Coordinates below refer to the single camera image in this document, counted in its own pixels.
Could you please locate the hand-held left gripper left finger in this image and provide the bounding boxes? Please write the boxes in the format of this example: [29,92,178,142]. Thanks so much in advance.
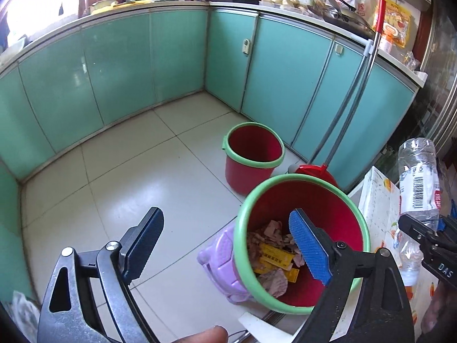
[37,206,165,343]

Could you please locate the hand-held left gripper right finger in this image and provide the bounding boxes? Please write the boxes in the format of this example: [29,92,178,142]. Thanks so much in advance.
[288,208,416,343]

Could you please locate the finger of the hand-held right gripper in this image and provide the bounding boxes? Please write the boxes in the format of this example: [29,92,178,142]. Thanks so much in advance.
[436,215,457,238]
[397,214,434,249]

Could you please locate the clear plastic water bottle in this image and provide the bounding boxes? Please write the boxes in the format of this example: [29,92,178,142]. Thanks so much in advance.
[396,137,441,286]

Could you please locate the large red green-rimmed bucket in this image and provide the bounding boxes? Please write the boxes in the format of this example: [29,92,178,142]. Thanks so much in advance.
[237,173,372,316]

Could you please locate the person's right hand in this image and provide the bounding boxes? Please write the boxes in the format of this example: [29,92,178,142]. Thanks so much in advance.
[420,282,457,343]

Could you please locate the person's left hand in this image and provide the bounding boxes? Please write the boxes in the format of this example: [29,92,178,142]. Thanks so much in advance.
[166,325,228,343]

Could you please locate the pinkish crumpled paper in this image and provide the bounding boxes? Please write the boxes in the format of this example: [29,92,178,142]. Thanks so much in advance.
[262,220,282,244]
[247,232,265,258]
[278,234,297,254]
[259,270,288,298]

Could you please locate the purple plastic stool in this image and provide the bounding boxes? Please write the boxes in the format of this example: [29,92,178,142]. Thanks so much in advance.
[197,220,252,304]

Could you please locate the small red green-rimmed bucket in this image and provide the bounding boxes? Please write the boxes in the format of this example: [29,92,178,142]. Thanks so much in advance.
[221,122,285,196]

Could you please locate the white crumpled plastic bag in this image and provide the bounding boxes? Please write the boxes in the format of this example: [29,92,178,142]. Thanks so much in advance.
[11,290,41,329]

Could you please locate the teal kitchen cabinet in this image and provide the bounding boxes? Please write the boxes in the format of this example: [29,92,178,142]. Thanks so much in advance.
[0,2,211,304]
[205,2,427,186]

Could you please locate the yellow snack bag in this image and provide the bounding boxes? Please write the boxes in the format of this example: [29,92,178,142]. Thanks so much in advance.
[373,3,415,49]

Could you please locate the black frying pan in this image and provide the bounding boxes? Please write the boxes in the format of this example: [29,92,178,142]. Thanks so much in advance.
[321,7,375,38]

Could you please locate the row of steamed buns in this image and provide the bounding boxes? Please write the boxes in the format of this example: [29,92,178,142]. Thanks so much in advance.
[260,0,311,11]

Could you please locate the red long-handled dustpan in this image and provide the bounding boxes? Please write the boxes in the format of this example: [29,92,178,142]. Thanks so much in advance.
[287,37,375,190]

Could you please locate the broom handle with red grip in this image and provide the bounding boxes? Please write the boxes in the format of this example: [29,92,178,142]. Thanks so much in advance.
[336,0,388,190]

